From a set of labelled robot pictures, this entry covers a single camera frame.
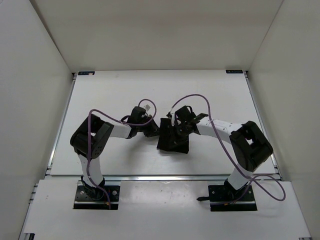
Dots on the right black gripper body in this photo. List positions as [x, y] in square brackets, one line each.
[181, 129]

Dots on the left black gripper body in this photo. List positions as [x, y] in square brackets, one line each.
[142, 128]

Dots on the black skirt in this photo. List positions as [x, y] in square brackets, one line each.
[180, 145]

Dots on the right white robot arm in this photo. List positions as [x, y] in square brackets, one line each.
[251, 147]

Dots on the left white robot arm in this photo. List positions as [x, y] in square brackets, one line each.
[90, 139]

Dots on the right blue label sticker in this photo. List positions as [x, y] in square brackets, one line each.
[234, 71]

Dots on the blue label sticker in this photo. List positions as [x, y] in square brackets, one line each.
[86, 73]
[234, 71]

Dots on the left blue label sticker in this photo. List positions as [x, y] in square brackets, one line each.
[86, 73]

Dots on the aluminium rail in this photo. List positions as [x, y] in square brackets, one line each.
[167, 178]

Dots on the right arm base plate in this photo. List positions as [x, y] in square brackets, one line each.
[222, 200]

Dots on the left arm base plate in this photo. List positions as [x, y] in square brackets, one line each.
[82, 201]

